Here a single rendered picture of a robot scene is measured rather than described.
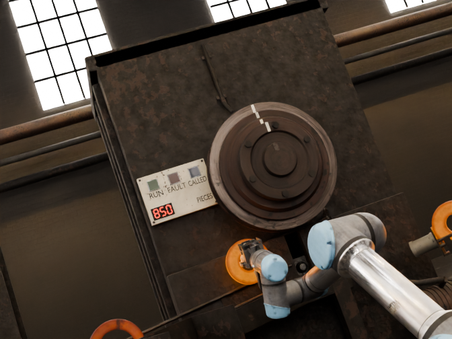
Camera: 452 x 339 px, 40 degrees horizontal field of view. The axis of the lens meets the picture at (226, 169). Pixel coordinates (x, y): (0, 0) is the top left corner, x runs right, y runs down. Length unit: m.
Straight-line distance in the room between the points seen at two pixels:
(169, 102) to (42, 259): 6.06
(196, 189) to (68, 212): 6.09
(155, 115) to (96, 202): 6.00
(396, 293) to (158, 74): 1.36
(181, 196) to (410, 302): 1.11
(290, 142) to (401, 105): 7.41
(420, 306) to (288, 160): 0.89
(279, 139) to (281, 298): 0.59
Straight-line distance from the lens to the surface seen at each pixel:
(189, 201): 2.31
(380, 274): 1.51
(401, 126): 9.48
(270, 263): 1.87
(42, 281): 8.30
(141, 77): 2.45
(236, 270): 2.19
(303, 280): 1.98
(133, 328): 2.15
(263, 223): 2.21
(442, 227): 2.31
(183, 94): 2.44
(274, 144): 2.18
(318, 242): 1.60
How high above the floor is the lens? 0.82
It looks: 9 degrees up
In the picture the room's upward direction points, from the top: 20 degrees counter-clockwise
